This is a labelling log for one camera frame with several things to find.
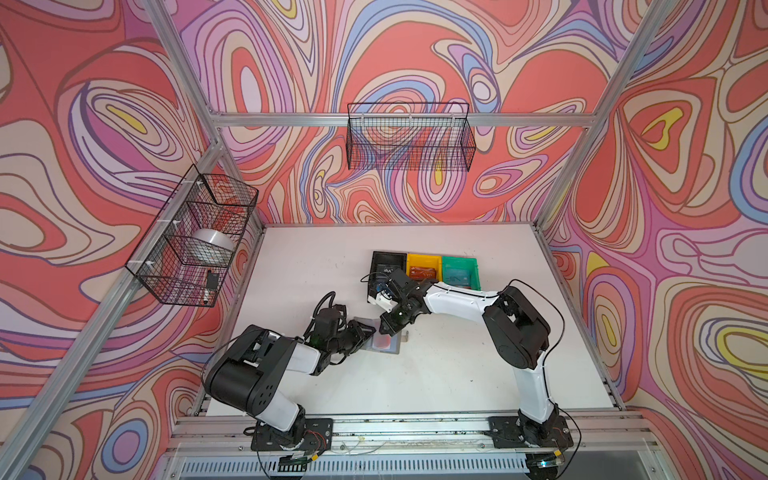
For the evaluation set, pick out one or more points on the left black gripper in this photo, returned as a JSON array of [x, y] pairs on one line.
[[356, 335]]

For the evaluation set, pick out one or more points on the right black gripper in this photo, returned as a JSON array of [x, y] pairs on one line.
[[392, 326]]

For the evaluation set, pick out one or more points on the pink white circle card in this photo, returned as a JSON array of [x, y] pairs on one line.
[[385, 343]]

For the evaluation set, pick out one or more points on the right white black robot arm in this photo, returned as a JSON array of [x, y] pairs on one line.
[[518, 331]]

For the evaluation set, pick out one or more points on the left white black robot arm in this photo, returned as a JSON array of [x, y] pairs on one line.
[[248, 375]]

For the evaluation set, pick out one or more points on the black plastic bin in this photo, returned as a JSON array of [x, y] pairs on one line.
[[382, 264]]

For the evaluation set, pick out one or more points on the yellow plastic bin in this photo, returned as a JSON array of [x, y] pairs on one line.
[[420, 267]]

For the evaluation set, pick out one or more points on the green plastic bin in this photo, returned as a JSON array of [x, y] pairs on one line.
[[461, 272]]

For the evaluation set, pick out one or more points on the silver tape roll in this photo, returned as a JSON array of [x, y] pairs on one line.
[[211, 247]]

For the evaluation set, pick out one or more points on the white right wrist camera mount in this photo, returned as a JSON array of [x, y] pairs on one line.
[[383, 300]]

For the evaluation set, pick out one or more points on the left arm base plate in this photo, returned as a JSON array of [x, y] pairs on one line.
[[313, 435]]

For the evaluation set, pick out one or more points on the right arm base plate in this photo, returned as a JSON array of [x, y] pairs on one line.
[[512, 432]]

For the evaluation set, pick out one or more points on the back black wire basket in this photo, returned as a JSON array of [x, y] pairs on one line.
[[409, 136]]

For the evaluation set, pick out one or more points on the black wire basket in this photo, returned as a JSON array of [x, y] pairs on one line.
[[409, 136], [200, 228]]

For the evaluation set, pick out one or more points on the left black wire basket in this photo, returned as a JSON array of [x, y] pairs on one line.
[[200, 228]]

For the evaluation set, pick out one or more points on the aluminium front rail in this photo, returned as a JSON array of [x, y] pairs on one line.
[[602, 431]]

